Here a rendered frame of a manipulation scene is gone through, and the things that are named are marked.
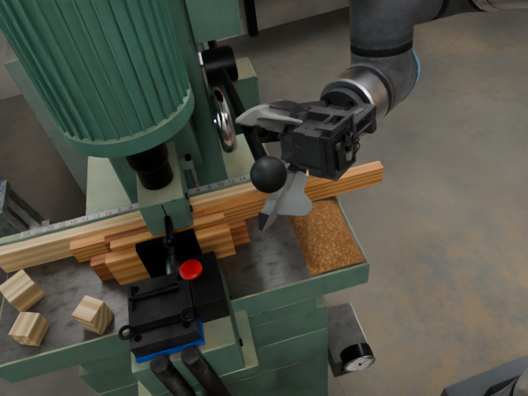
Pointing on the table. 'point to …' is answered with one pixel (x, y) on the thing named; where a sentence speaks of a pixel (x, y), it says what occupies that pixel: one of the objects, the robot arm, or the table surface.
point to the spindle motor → (103, 70)
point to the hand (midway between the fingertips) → (243, 180)
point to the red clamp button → (190, 269)
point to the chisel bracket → (166, 199)
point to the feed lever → (214, 69)
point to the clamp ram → (151, 258)
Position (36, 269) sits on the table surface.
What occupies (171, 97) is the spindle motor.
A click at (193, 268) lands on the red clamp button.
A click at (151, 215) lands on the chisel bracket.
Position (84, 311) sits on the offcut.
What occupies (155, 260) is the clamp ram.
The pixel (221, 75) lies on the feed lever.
